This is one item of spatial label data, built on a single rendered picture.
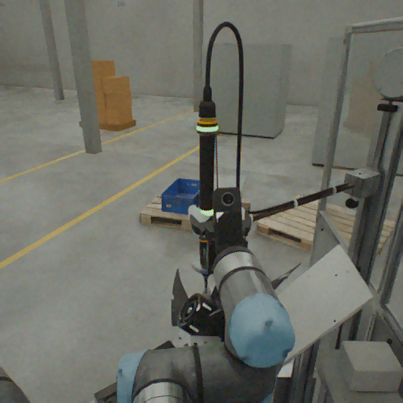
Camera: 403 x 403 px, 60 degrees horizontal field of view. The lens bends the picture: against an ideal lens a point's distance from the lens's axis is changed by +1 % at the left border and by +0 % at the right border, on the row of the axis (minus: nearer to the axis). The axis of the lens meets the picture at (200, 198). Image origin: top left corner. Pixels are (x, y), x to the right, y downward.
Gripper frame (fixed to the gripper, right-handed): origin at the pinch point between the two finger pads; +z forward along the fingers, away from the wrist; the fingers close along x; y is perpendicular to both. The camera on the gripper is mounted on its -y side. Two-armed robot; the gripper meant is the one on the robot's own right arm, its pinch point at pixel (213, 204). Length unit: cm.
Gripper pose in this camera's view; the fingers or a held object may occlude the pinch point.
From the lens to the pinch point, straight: 71.4
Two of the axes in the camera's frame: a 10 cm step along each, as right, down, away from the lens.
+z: -1.4, -4.0, 9.0
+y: 0.0, 9.1, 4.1
